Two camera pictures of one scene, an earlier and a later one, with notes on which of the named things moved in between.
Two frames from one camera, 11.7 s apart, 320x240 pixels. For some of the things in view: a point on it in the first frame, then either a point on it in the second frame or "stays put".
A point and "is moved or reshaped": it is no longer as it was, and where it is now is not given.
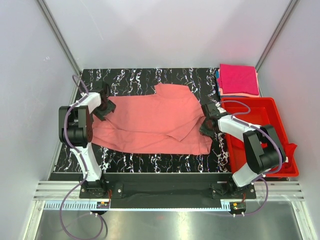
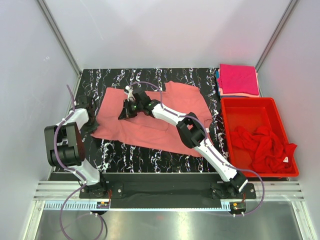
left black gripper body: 103,110 -> 91,125
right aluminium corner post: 289,8 stays put
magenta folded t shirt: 238,79 stays put
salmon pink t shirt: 169,123 is moved or reshaped
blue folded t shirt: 217,78 stays put
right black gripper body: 205,129 -> 132,108
